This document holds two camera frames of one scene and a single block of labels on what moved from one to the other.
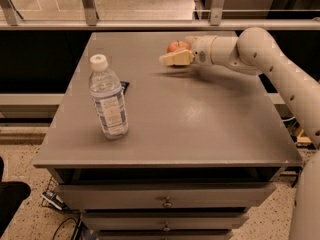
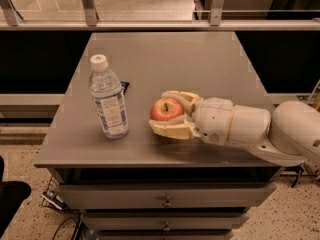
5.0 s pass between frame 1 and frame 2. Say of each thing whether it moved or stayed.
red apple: moved
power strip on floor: stayed
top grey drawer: stayed
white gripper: moved
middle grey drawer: stayed
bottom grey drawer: stayed
